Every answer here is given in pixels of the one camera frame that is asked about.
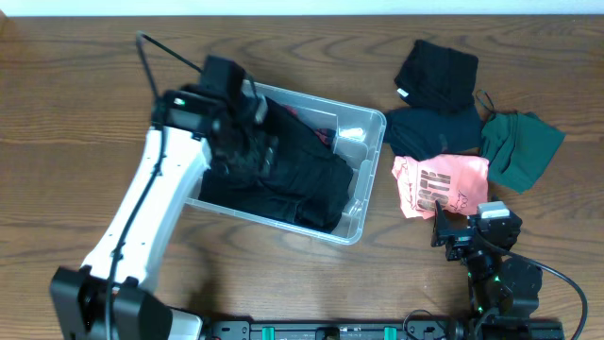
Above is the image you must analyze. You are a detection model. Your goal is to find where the black mounting rail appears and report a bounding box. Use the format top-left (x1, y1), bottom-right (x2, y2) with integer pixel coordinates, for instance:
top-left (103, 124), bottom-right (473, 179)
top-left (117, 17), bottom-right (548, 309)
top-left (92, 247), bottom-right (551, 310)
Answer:
top-left (200, 318), bottom-right (565, 340)

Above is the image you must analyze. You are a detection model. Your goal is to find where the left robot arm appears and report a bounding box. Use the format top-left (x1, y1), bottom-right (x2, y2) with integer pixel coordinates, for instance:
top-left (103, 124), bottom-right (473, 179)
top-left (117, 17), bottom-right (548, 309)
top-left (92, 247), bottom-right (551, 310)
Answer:
top-left (50, 56), bottom-right (277, 339)

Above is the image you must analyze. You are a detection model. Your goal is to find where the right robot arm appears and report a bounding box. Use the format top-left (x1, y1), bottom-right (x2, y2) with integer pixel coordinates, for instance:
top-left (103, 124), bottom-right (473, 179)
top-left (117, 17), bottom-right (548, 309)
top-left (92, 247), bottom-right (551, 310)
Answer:
top-left (431, 201), bottom-right (543, 319)

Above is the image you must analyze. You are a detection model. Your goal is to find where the small black folded garment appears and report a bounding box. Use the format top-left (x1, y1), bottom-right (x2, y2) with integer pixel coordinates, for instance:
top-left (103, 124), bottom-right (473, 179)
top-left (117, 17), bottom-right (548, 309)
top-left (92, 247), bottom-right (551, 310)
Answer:
top-left (394, 40), bottom-right (478, 112)

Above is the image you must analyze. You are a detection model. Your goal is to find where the pink printed t-shirt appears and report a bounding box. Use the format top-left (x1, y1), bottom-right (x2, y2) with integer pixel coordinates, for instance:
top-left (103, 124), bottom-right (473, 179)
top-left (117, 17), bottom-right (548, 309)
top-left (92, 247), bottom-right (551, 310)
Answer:
top-left (392, 155), bottom-right (489, 219)

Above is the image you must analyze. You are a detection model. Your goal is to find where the dark teal folded garment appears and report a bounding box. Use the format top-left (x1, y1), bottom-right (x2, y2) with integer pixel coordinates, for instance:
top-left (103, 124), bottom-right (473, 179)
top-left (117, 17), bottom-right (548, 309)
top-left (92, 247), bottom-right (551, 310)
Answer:
top-left (383, 107), bottom-right (482, 161)

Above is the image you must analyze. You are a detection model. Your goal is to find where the large black garment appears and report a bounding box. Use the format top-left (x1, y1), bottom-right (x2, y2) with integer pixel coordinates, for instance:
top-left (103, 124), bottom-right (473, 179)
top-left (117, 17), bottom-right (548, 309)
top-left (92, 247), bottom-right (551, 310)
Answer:
top-left (198, 99), bottom-right (353, 232)

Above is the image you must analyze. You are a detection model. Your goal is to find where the green folded garment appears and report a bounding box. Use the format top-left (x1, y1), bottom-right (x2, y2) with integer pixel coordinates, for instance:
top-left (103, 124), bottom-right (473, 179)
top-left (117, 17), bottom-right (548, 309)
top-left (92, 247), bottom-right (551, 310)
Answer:
top-left (480, 112), bottom-right (565, 194)

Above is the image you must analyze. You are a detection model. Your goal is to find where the red navy plaid shirt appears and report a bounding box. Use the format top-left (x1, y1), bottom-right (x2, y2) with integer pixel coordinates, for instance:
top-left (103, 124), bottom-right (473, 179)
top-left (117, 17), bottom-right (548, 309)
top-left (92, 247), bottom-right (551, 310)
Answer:
top-left (286, 106), bottom-right (336, 147)

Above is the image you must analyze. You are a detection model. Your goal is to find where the clear plastic storage bin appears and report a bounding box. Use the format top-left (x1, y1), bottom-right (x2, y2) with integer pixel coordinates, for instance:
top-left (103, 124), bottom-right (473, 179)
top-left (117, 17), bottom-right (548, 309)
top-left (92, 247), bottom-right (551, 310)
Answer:
top-left (185, 83), bottom-right (387, 246)

